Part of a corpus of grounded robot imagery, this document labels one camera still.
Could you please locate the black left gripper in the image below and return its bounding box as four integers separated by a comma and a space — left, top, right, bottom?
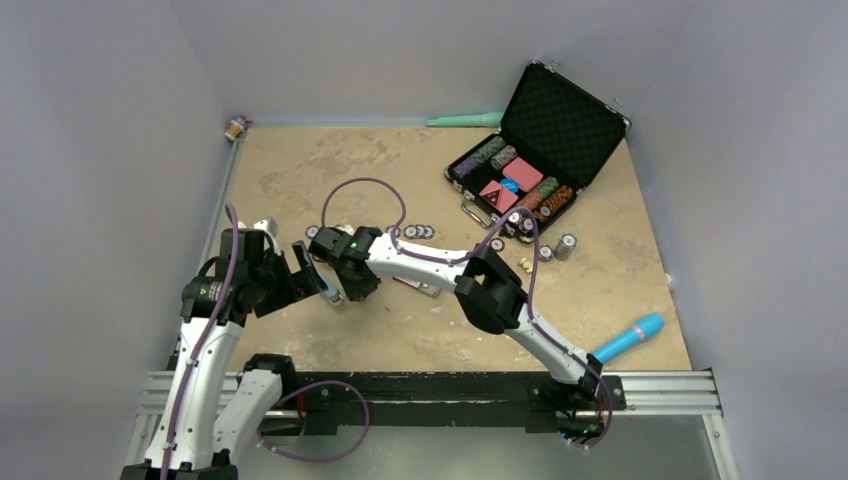
249, 240, 326, 316

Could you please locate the light blue stapler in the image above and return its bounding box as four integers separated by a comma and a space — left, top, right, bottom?
318, 271, 344, 307

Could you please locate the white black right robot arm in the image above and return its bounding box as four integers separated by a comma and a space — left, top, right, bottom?
308, 227, 602, 407

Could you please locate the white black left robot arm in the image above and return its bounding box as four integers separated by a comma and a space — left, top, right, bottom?
121, 218, 326, 479

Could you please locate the poker chip row right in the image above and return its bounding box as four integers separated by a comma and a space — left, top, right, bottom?
335, 224, 435, 240

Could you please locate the cream chess piece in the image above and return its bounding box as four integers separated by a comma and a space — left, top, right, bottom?
519, 258, 534, 273

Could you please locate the blue dealer button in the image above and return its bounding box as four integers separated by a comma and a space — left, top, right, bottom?
500, 178, 520, 193

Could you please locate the pink card deck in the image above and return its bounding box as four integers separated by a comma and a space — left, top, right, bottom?
502, 157, 544, 192

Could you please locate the poker chip far right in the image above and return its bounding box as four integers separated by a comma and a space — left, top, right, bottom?
538, 233, 577, 262

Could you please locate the mint green tube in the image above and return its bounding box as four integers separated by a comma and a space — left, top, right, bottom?
426, 112, 504, 128

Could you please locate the black poker chip case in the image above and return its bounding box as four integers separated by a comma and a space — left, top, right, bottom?
444, 61, 630, 243

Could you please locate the blue pen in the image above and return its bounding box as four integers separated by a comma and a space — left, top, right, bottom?
592, 312, 665, 364

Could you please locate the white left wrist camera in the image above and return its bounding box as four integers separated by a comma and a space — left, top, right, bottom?
252, 217, 278, 251

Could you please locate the aluminium frame rail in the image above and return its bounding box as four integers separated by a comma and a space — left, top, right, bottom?
122, 139, 740, 480

